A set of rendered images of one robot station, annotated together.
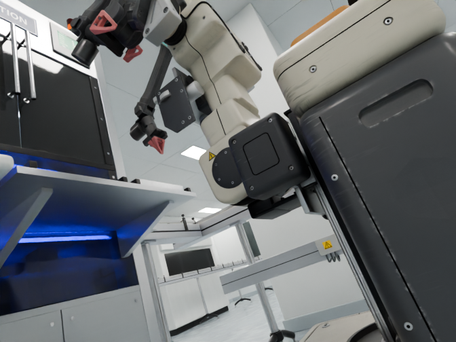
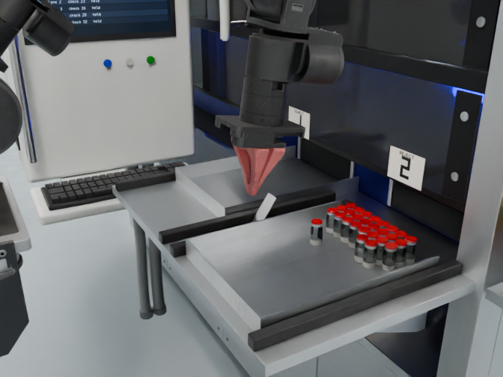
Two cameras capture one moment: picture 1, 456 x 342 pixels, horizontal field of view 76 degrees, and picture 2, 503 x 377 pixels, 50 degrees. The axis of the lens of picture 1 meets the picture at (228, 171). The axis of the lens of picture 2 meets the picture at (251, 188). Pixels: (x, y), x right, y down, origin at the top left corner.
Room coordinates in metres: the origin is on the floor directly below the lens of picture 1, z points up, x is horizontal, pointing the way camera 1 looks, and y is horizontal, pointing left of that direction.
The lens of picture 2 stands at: (1.51, -0.29, 1.36)
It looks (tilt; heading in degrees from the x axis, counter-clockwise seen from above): 23 degrees down; 125
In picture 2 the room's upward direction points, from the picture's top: straight up
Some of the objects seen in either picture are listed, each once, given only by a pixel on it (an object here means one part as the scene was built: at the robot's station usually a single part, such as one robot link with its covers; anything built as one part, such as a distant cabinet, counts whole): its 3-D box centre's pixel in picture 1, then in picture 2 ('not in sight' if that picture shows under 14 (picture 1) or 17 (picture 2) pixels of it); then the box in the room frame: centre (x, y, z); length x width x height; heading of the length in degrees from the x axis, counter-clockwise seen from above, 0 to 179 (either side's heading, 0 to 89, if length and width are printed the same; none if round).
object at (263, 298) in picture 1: (256, 278); not in sight; (2.02, 0.06, 0.46); 0.09 x 0.09 x 0.77; 64
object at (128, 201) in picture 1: (89, 212); (278, 224); (1.00, 0.53, 0.87); 0.70 x 0.48 x 0.02; 154
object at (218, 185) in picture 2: not in sight; (265, 179); (0.88, 0.67, 0.90); 0.34 x 0.26 x 0.04; 64
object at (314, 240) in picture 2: not in sight; (316, 233); (1.11, 0.49, 0.90); 0.02 x 0.02 x 0.04
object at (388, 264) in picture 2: not in sight; (358, 237); (1.19, 0.52, 0.90); 0.18 x 0.02 x 0.05; 154
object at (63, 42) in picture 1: (70, 45); not in sight; (1.21, 0.60, 1.96); 0.21 x 0.01 x 0.21; 154
